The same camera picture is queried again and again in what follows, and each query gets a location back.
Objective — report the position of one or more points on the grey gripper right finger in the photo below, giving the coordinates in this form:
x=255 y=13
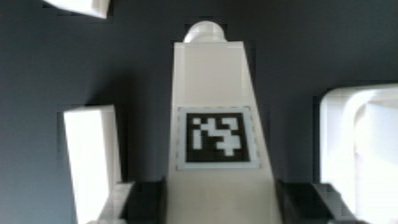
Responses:
x=312 y=204

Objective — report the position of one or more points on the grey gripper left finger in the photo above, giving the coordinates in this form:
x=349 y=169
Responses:
x=136 y=204

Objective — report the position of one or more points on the white desk leg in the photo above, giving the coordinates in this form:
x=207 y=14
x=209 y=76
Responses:
x=93 y=154
x=221 y=186

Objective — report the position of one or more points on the white desk top tray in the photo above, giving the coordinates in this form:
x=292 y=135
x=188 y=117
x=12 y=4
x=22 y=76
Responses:
x=360 y=149

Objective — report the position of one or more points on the white U-shaped obstacle frame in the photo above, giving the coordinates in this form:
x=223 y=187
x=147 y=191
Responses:
x=88 y=7

